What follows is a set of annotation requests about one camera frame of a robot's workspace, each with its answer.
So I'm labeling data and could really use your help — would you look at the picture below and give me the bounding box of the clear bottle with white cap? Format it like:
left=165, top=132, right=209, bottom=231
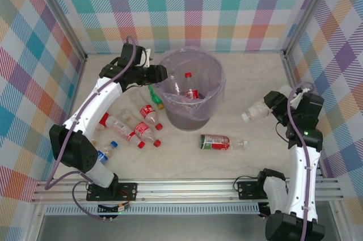
left=240, top=101, right=272, bottom=124

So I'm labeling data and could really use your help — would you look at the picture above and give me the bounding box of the red-label red-cap plastic bottle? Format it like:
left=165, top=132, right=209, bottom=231
left=133, top=121, right=162, bottom=148
left=140, top=104, right=163, bottom=131
left=181, top=72, right=201, bottom=100
left=124, top=132, right=146, bottom=150

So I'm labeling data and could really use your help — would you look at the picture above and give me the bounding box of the clear bottle with brown residue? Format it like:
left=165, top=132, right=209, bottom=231
left=118, top=109, right=136, bottom=125
left=90, top=125, right=103, bottom=147

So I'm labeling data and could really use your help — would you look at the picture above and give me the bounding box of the clear bottle with barcode label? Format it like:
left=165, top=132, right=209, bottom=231
left=106, top=115, right=133, bottom=137

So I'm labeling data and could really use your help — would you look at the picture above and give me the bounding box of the red-label bottle with green base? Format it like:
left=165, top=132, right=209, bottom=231
left=200, top=134, right=249, bottom=151

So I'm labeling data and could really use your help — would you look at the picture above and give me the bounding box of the blue-label bottle with blue cap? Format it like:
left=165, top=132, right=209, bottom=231
left=97, top=140, right=119, bottom=165

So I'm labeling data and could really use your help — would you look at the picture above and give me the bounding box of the grey round bin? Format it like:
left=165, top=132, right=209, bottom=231
left=159, top=48, right=227, bottom=132

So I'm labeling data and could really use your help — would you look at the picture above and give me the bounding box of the green bottle with orange cap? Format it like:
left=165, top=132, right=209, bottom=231
left=147, top=84, right=165, bottom=111

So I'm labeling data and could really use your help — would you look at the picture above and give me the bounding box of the left small controller board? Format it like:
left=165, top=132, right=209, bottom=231
left=97, top=202, right=132, bottom=223

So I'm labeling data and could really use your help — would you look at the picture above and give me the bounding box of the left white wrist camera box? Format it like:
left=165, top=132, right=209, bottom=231
left=143, top=48, right=153, bottom=68

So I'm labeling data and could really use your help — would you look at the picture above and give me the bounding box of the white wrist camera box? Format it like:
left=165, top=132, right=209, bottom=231
left=292, top=87, right=310, bottom=107
left=143, top=48, right=153, bottom=68

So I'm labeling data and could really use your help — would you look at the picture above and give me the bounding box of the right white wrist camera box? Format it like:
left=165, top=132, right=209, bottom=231
left=292, top=87, right=310, bottom=107

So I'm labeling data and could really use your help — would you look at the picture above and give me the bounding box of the right aluminium side rail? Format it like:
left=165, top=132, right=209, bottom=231
left=280, top=52, right=327, bottom=179

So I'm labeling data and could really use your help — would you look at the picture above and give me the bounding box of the aluminium side rail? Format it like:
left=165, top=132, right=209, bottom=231
left=280, top=52, right=327, bottom=179
left=49, top=55, right=88, bottom=182

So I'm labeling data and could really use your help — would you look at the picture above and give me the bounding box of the left aluminium side rail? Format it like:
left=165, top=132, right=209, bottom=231
left=49, top=55, right=88, bottom=182

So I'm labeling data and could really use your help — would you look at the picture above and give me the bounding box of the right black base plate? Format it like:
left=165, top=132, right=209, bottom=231
left=237, top=180, right=264, bottom=201

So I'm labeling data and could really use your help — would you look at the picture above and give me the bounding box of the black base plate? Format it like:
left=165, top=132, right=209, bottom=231
left=86, top=183, right=138, bottom=202
left=237, top=180, right=264, bottom=201

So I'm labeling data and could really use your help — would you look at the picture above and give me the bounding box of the right aluminium frame post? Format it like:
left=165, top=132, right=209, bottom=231
left=282, top=0, right=338, bottom=59

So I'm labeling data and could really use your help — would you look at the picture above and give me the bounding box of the aluminium frame post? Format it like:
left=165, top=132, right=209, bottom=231
left=29, top=0, right=88, bottom=62
left=282, top=0, right=338, bottom=59

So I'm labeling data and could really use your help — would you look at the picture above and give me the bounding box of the left aluminium frame post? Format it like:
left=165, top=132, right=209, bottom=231
left=29, top=0, right=88, bottom=62

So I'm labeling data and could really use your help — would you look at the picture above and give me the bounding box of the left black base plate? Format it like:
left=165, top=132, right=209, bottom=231
left=86, top=183, right=138, bottom=202

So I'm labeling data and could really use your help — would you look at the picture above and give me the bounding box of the long aluminium mounting rail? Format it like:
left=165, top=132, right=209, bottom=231
left=30, top=177, right=344, bottom=205

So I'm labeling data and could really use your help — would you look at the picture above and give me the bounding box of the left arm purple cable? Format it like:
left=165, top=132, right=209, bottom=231
left=44, top=35, right=142, bottom=222

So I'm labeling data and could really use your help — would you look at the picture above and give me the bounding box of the white slotted cable duct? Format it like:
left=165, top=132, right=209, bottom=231
left=45, top=202, right=260, bottom=215

